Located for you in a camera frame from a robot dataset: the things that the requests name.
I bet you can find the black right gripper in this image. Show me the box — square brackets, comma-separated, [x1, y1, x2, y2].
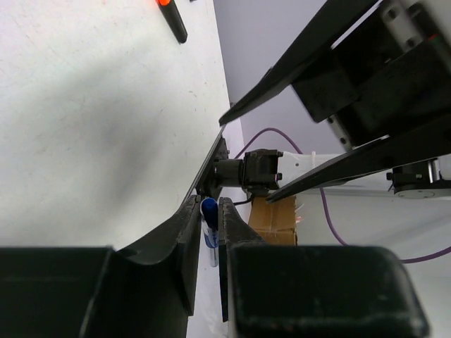
[219, 0, 450, 203]

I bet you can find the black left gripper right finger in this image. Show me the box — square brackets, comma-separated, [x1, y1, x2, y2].
[218, 198, 430, 337]

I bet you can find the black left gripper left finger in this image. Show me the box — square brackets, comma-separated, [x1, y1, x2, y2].
[1, 196, 201, 337]

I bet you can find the blue ballpoint pen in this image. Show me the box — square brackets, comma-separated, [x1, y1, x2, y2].
[200, 197, 218, 268]

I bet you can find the orange cap black highlighter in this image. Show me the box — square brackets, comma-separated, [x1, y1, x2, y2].
[156, 0, 187, 44]

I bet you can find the brown cardboard box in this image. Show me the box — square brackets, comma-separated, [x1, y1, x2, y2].
[248, 196, 297, 245]

